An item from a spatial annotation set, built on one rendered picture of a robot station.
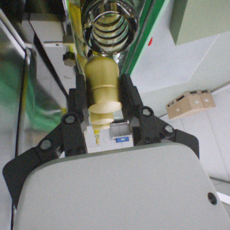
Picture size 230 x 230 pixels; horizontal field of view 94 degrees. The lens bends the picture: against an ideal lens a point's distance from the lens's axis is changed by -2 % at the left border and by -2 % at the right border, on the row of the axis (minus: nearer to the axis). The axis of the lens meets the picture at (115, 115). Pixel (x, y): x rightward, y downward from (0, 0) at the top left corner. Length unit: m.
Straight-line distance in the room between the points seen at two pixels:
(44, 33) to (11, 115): 0.27
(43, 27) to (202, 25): 0.51
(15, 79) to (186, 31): 0.53
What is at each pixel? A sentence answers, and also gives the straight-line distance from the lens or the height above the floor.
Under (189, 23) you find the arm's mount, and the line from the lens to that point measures 0.54.
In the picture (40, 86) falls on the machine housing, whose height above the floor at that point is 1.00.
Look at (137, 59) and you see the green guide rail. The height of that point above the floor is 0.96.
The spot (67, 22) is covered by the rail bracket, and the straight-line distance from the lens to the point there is 0.36.
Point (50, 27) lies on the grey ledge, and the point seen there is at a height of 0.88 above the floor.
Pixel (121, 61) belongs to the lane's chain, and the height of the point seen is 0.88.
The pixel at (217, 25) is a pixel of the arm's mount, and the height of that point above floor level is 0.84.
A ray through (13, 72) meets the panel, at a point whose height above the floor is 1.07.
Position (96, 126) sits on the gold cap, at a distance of 0.20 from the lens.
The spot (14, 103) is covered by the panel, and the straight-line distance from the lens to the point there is 0.22.
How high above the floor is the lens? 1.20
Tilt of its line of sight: 15 degrees down
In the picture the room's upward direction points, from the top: 172 degrees clockwise
